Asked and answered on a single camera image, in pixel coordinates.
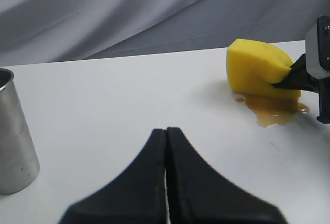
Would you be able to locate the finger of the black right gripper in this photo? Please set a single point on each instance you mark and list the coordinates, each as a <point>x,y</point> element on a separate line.
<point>299,80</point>
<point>300,64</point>

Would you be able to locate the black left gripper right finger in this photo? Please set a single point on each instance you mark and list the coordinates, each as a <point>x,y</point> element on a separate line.
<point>199,194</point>

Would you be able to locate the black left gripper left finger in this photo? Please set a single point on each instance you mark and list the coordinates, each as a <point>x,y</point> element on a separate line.
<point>137,195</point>

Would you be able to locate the yellow sponge block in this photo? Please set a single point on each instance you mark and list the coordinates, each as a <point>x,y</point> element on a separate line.
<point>253,67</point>

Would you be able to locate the brown liquid spill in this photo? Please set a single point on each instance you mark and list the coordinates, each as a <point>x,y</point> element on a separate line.
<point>271,111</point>

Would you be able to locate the stainless steel cup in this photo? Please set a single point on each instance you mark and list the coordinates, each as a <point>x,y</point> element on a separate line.
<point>19,162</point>

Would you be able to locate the grey backdrop cloth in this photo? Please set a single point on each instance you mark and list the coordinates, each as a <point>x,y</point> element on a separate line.
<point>43,31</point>

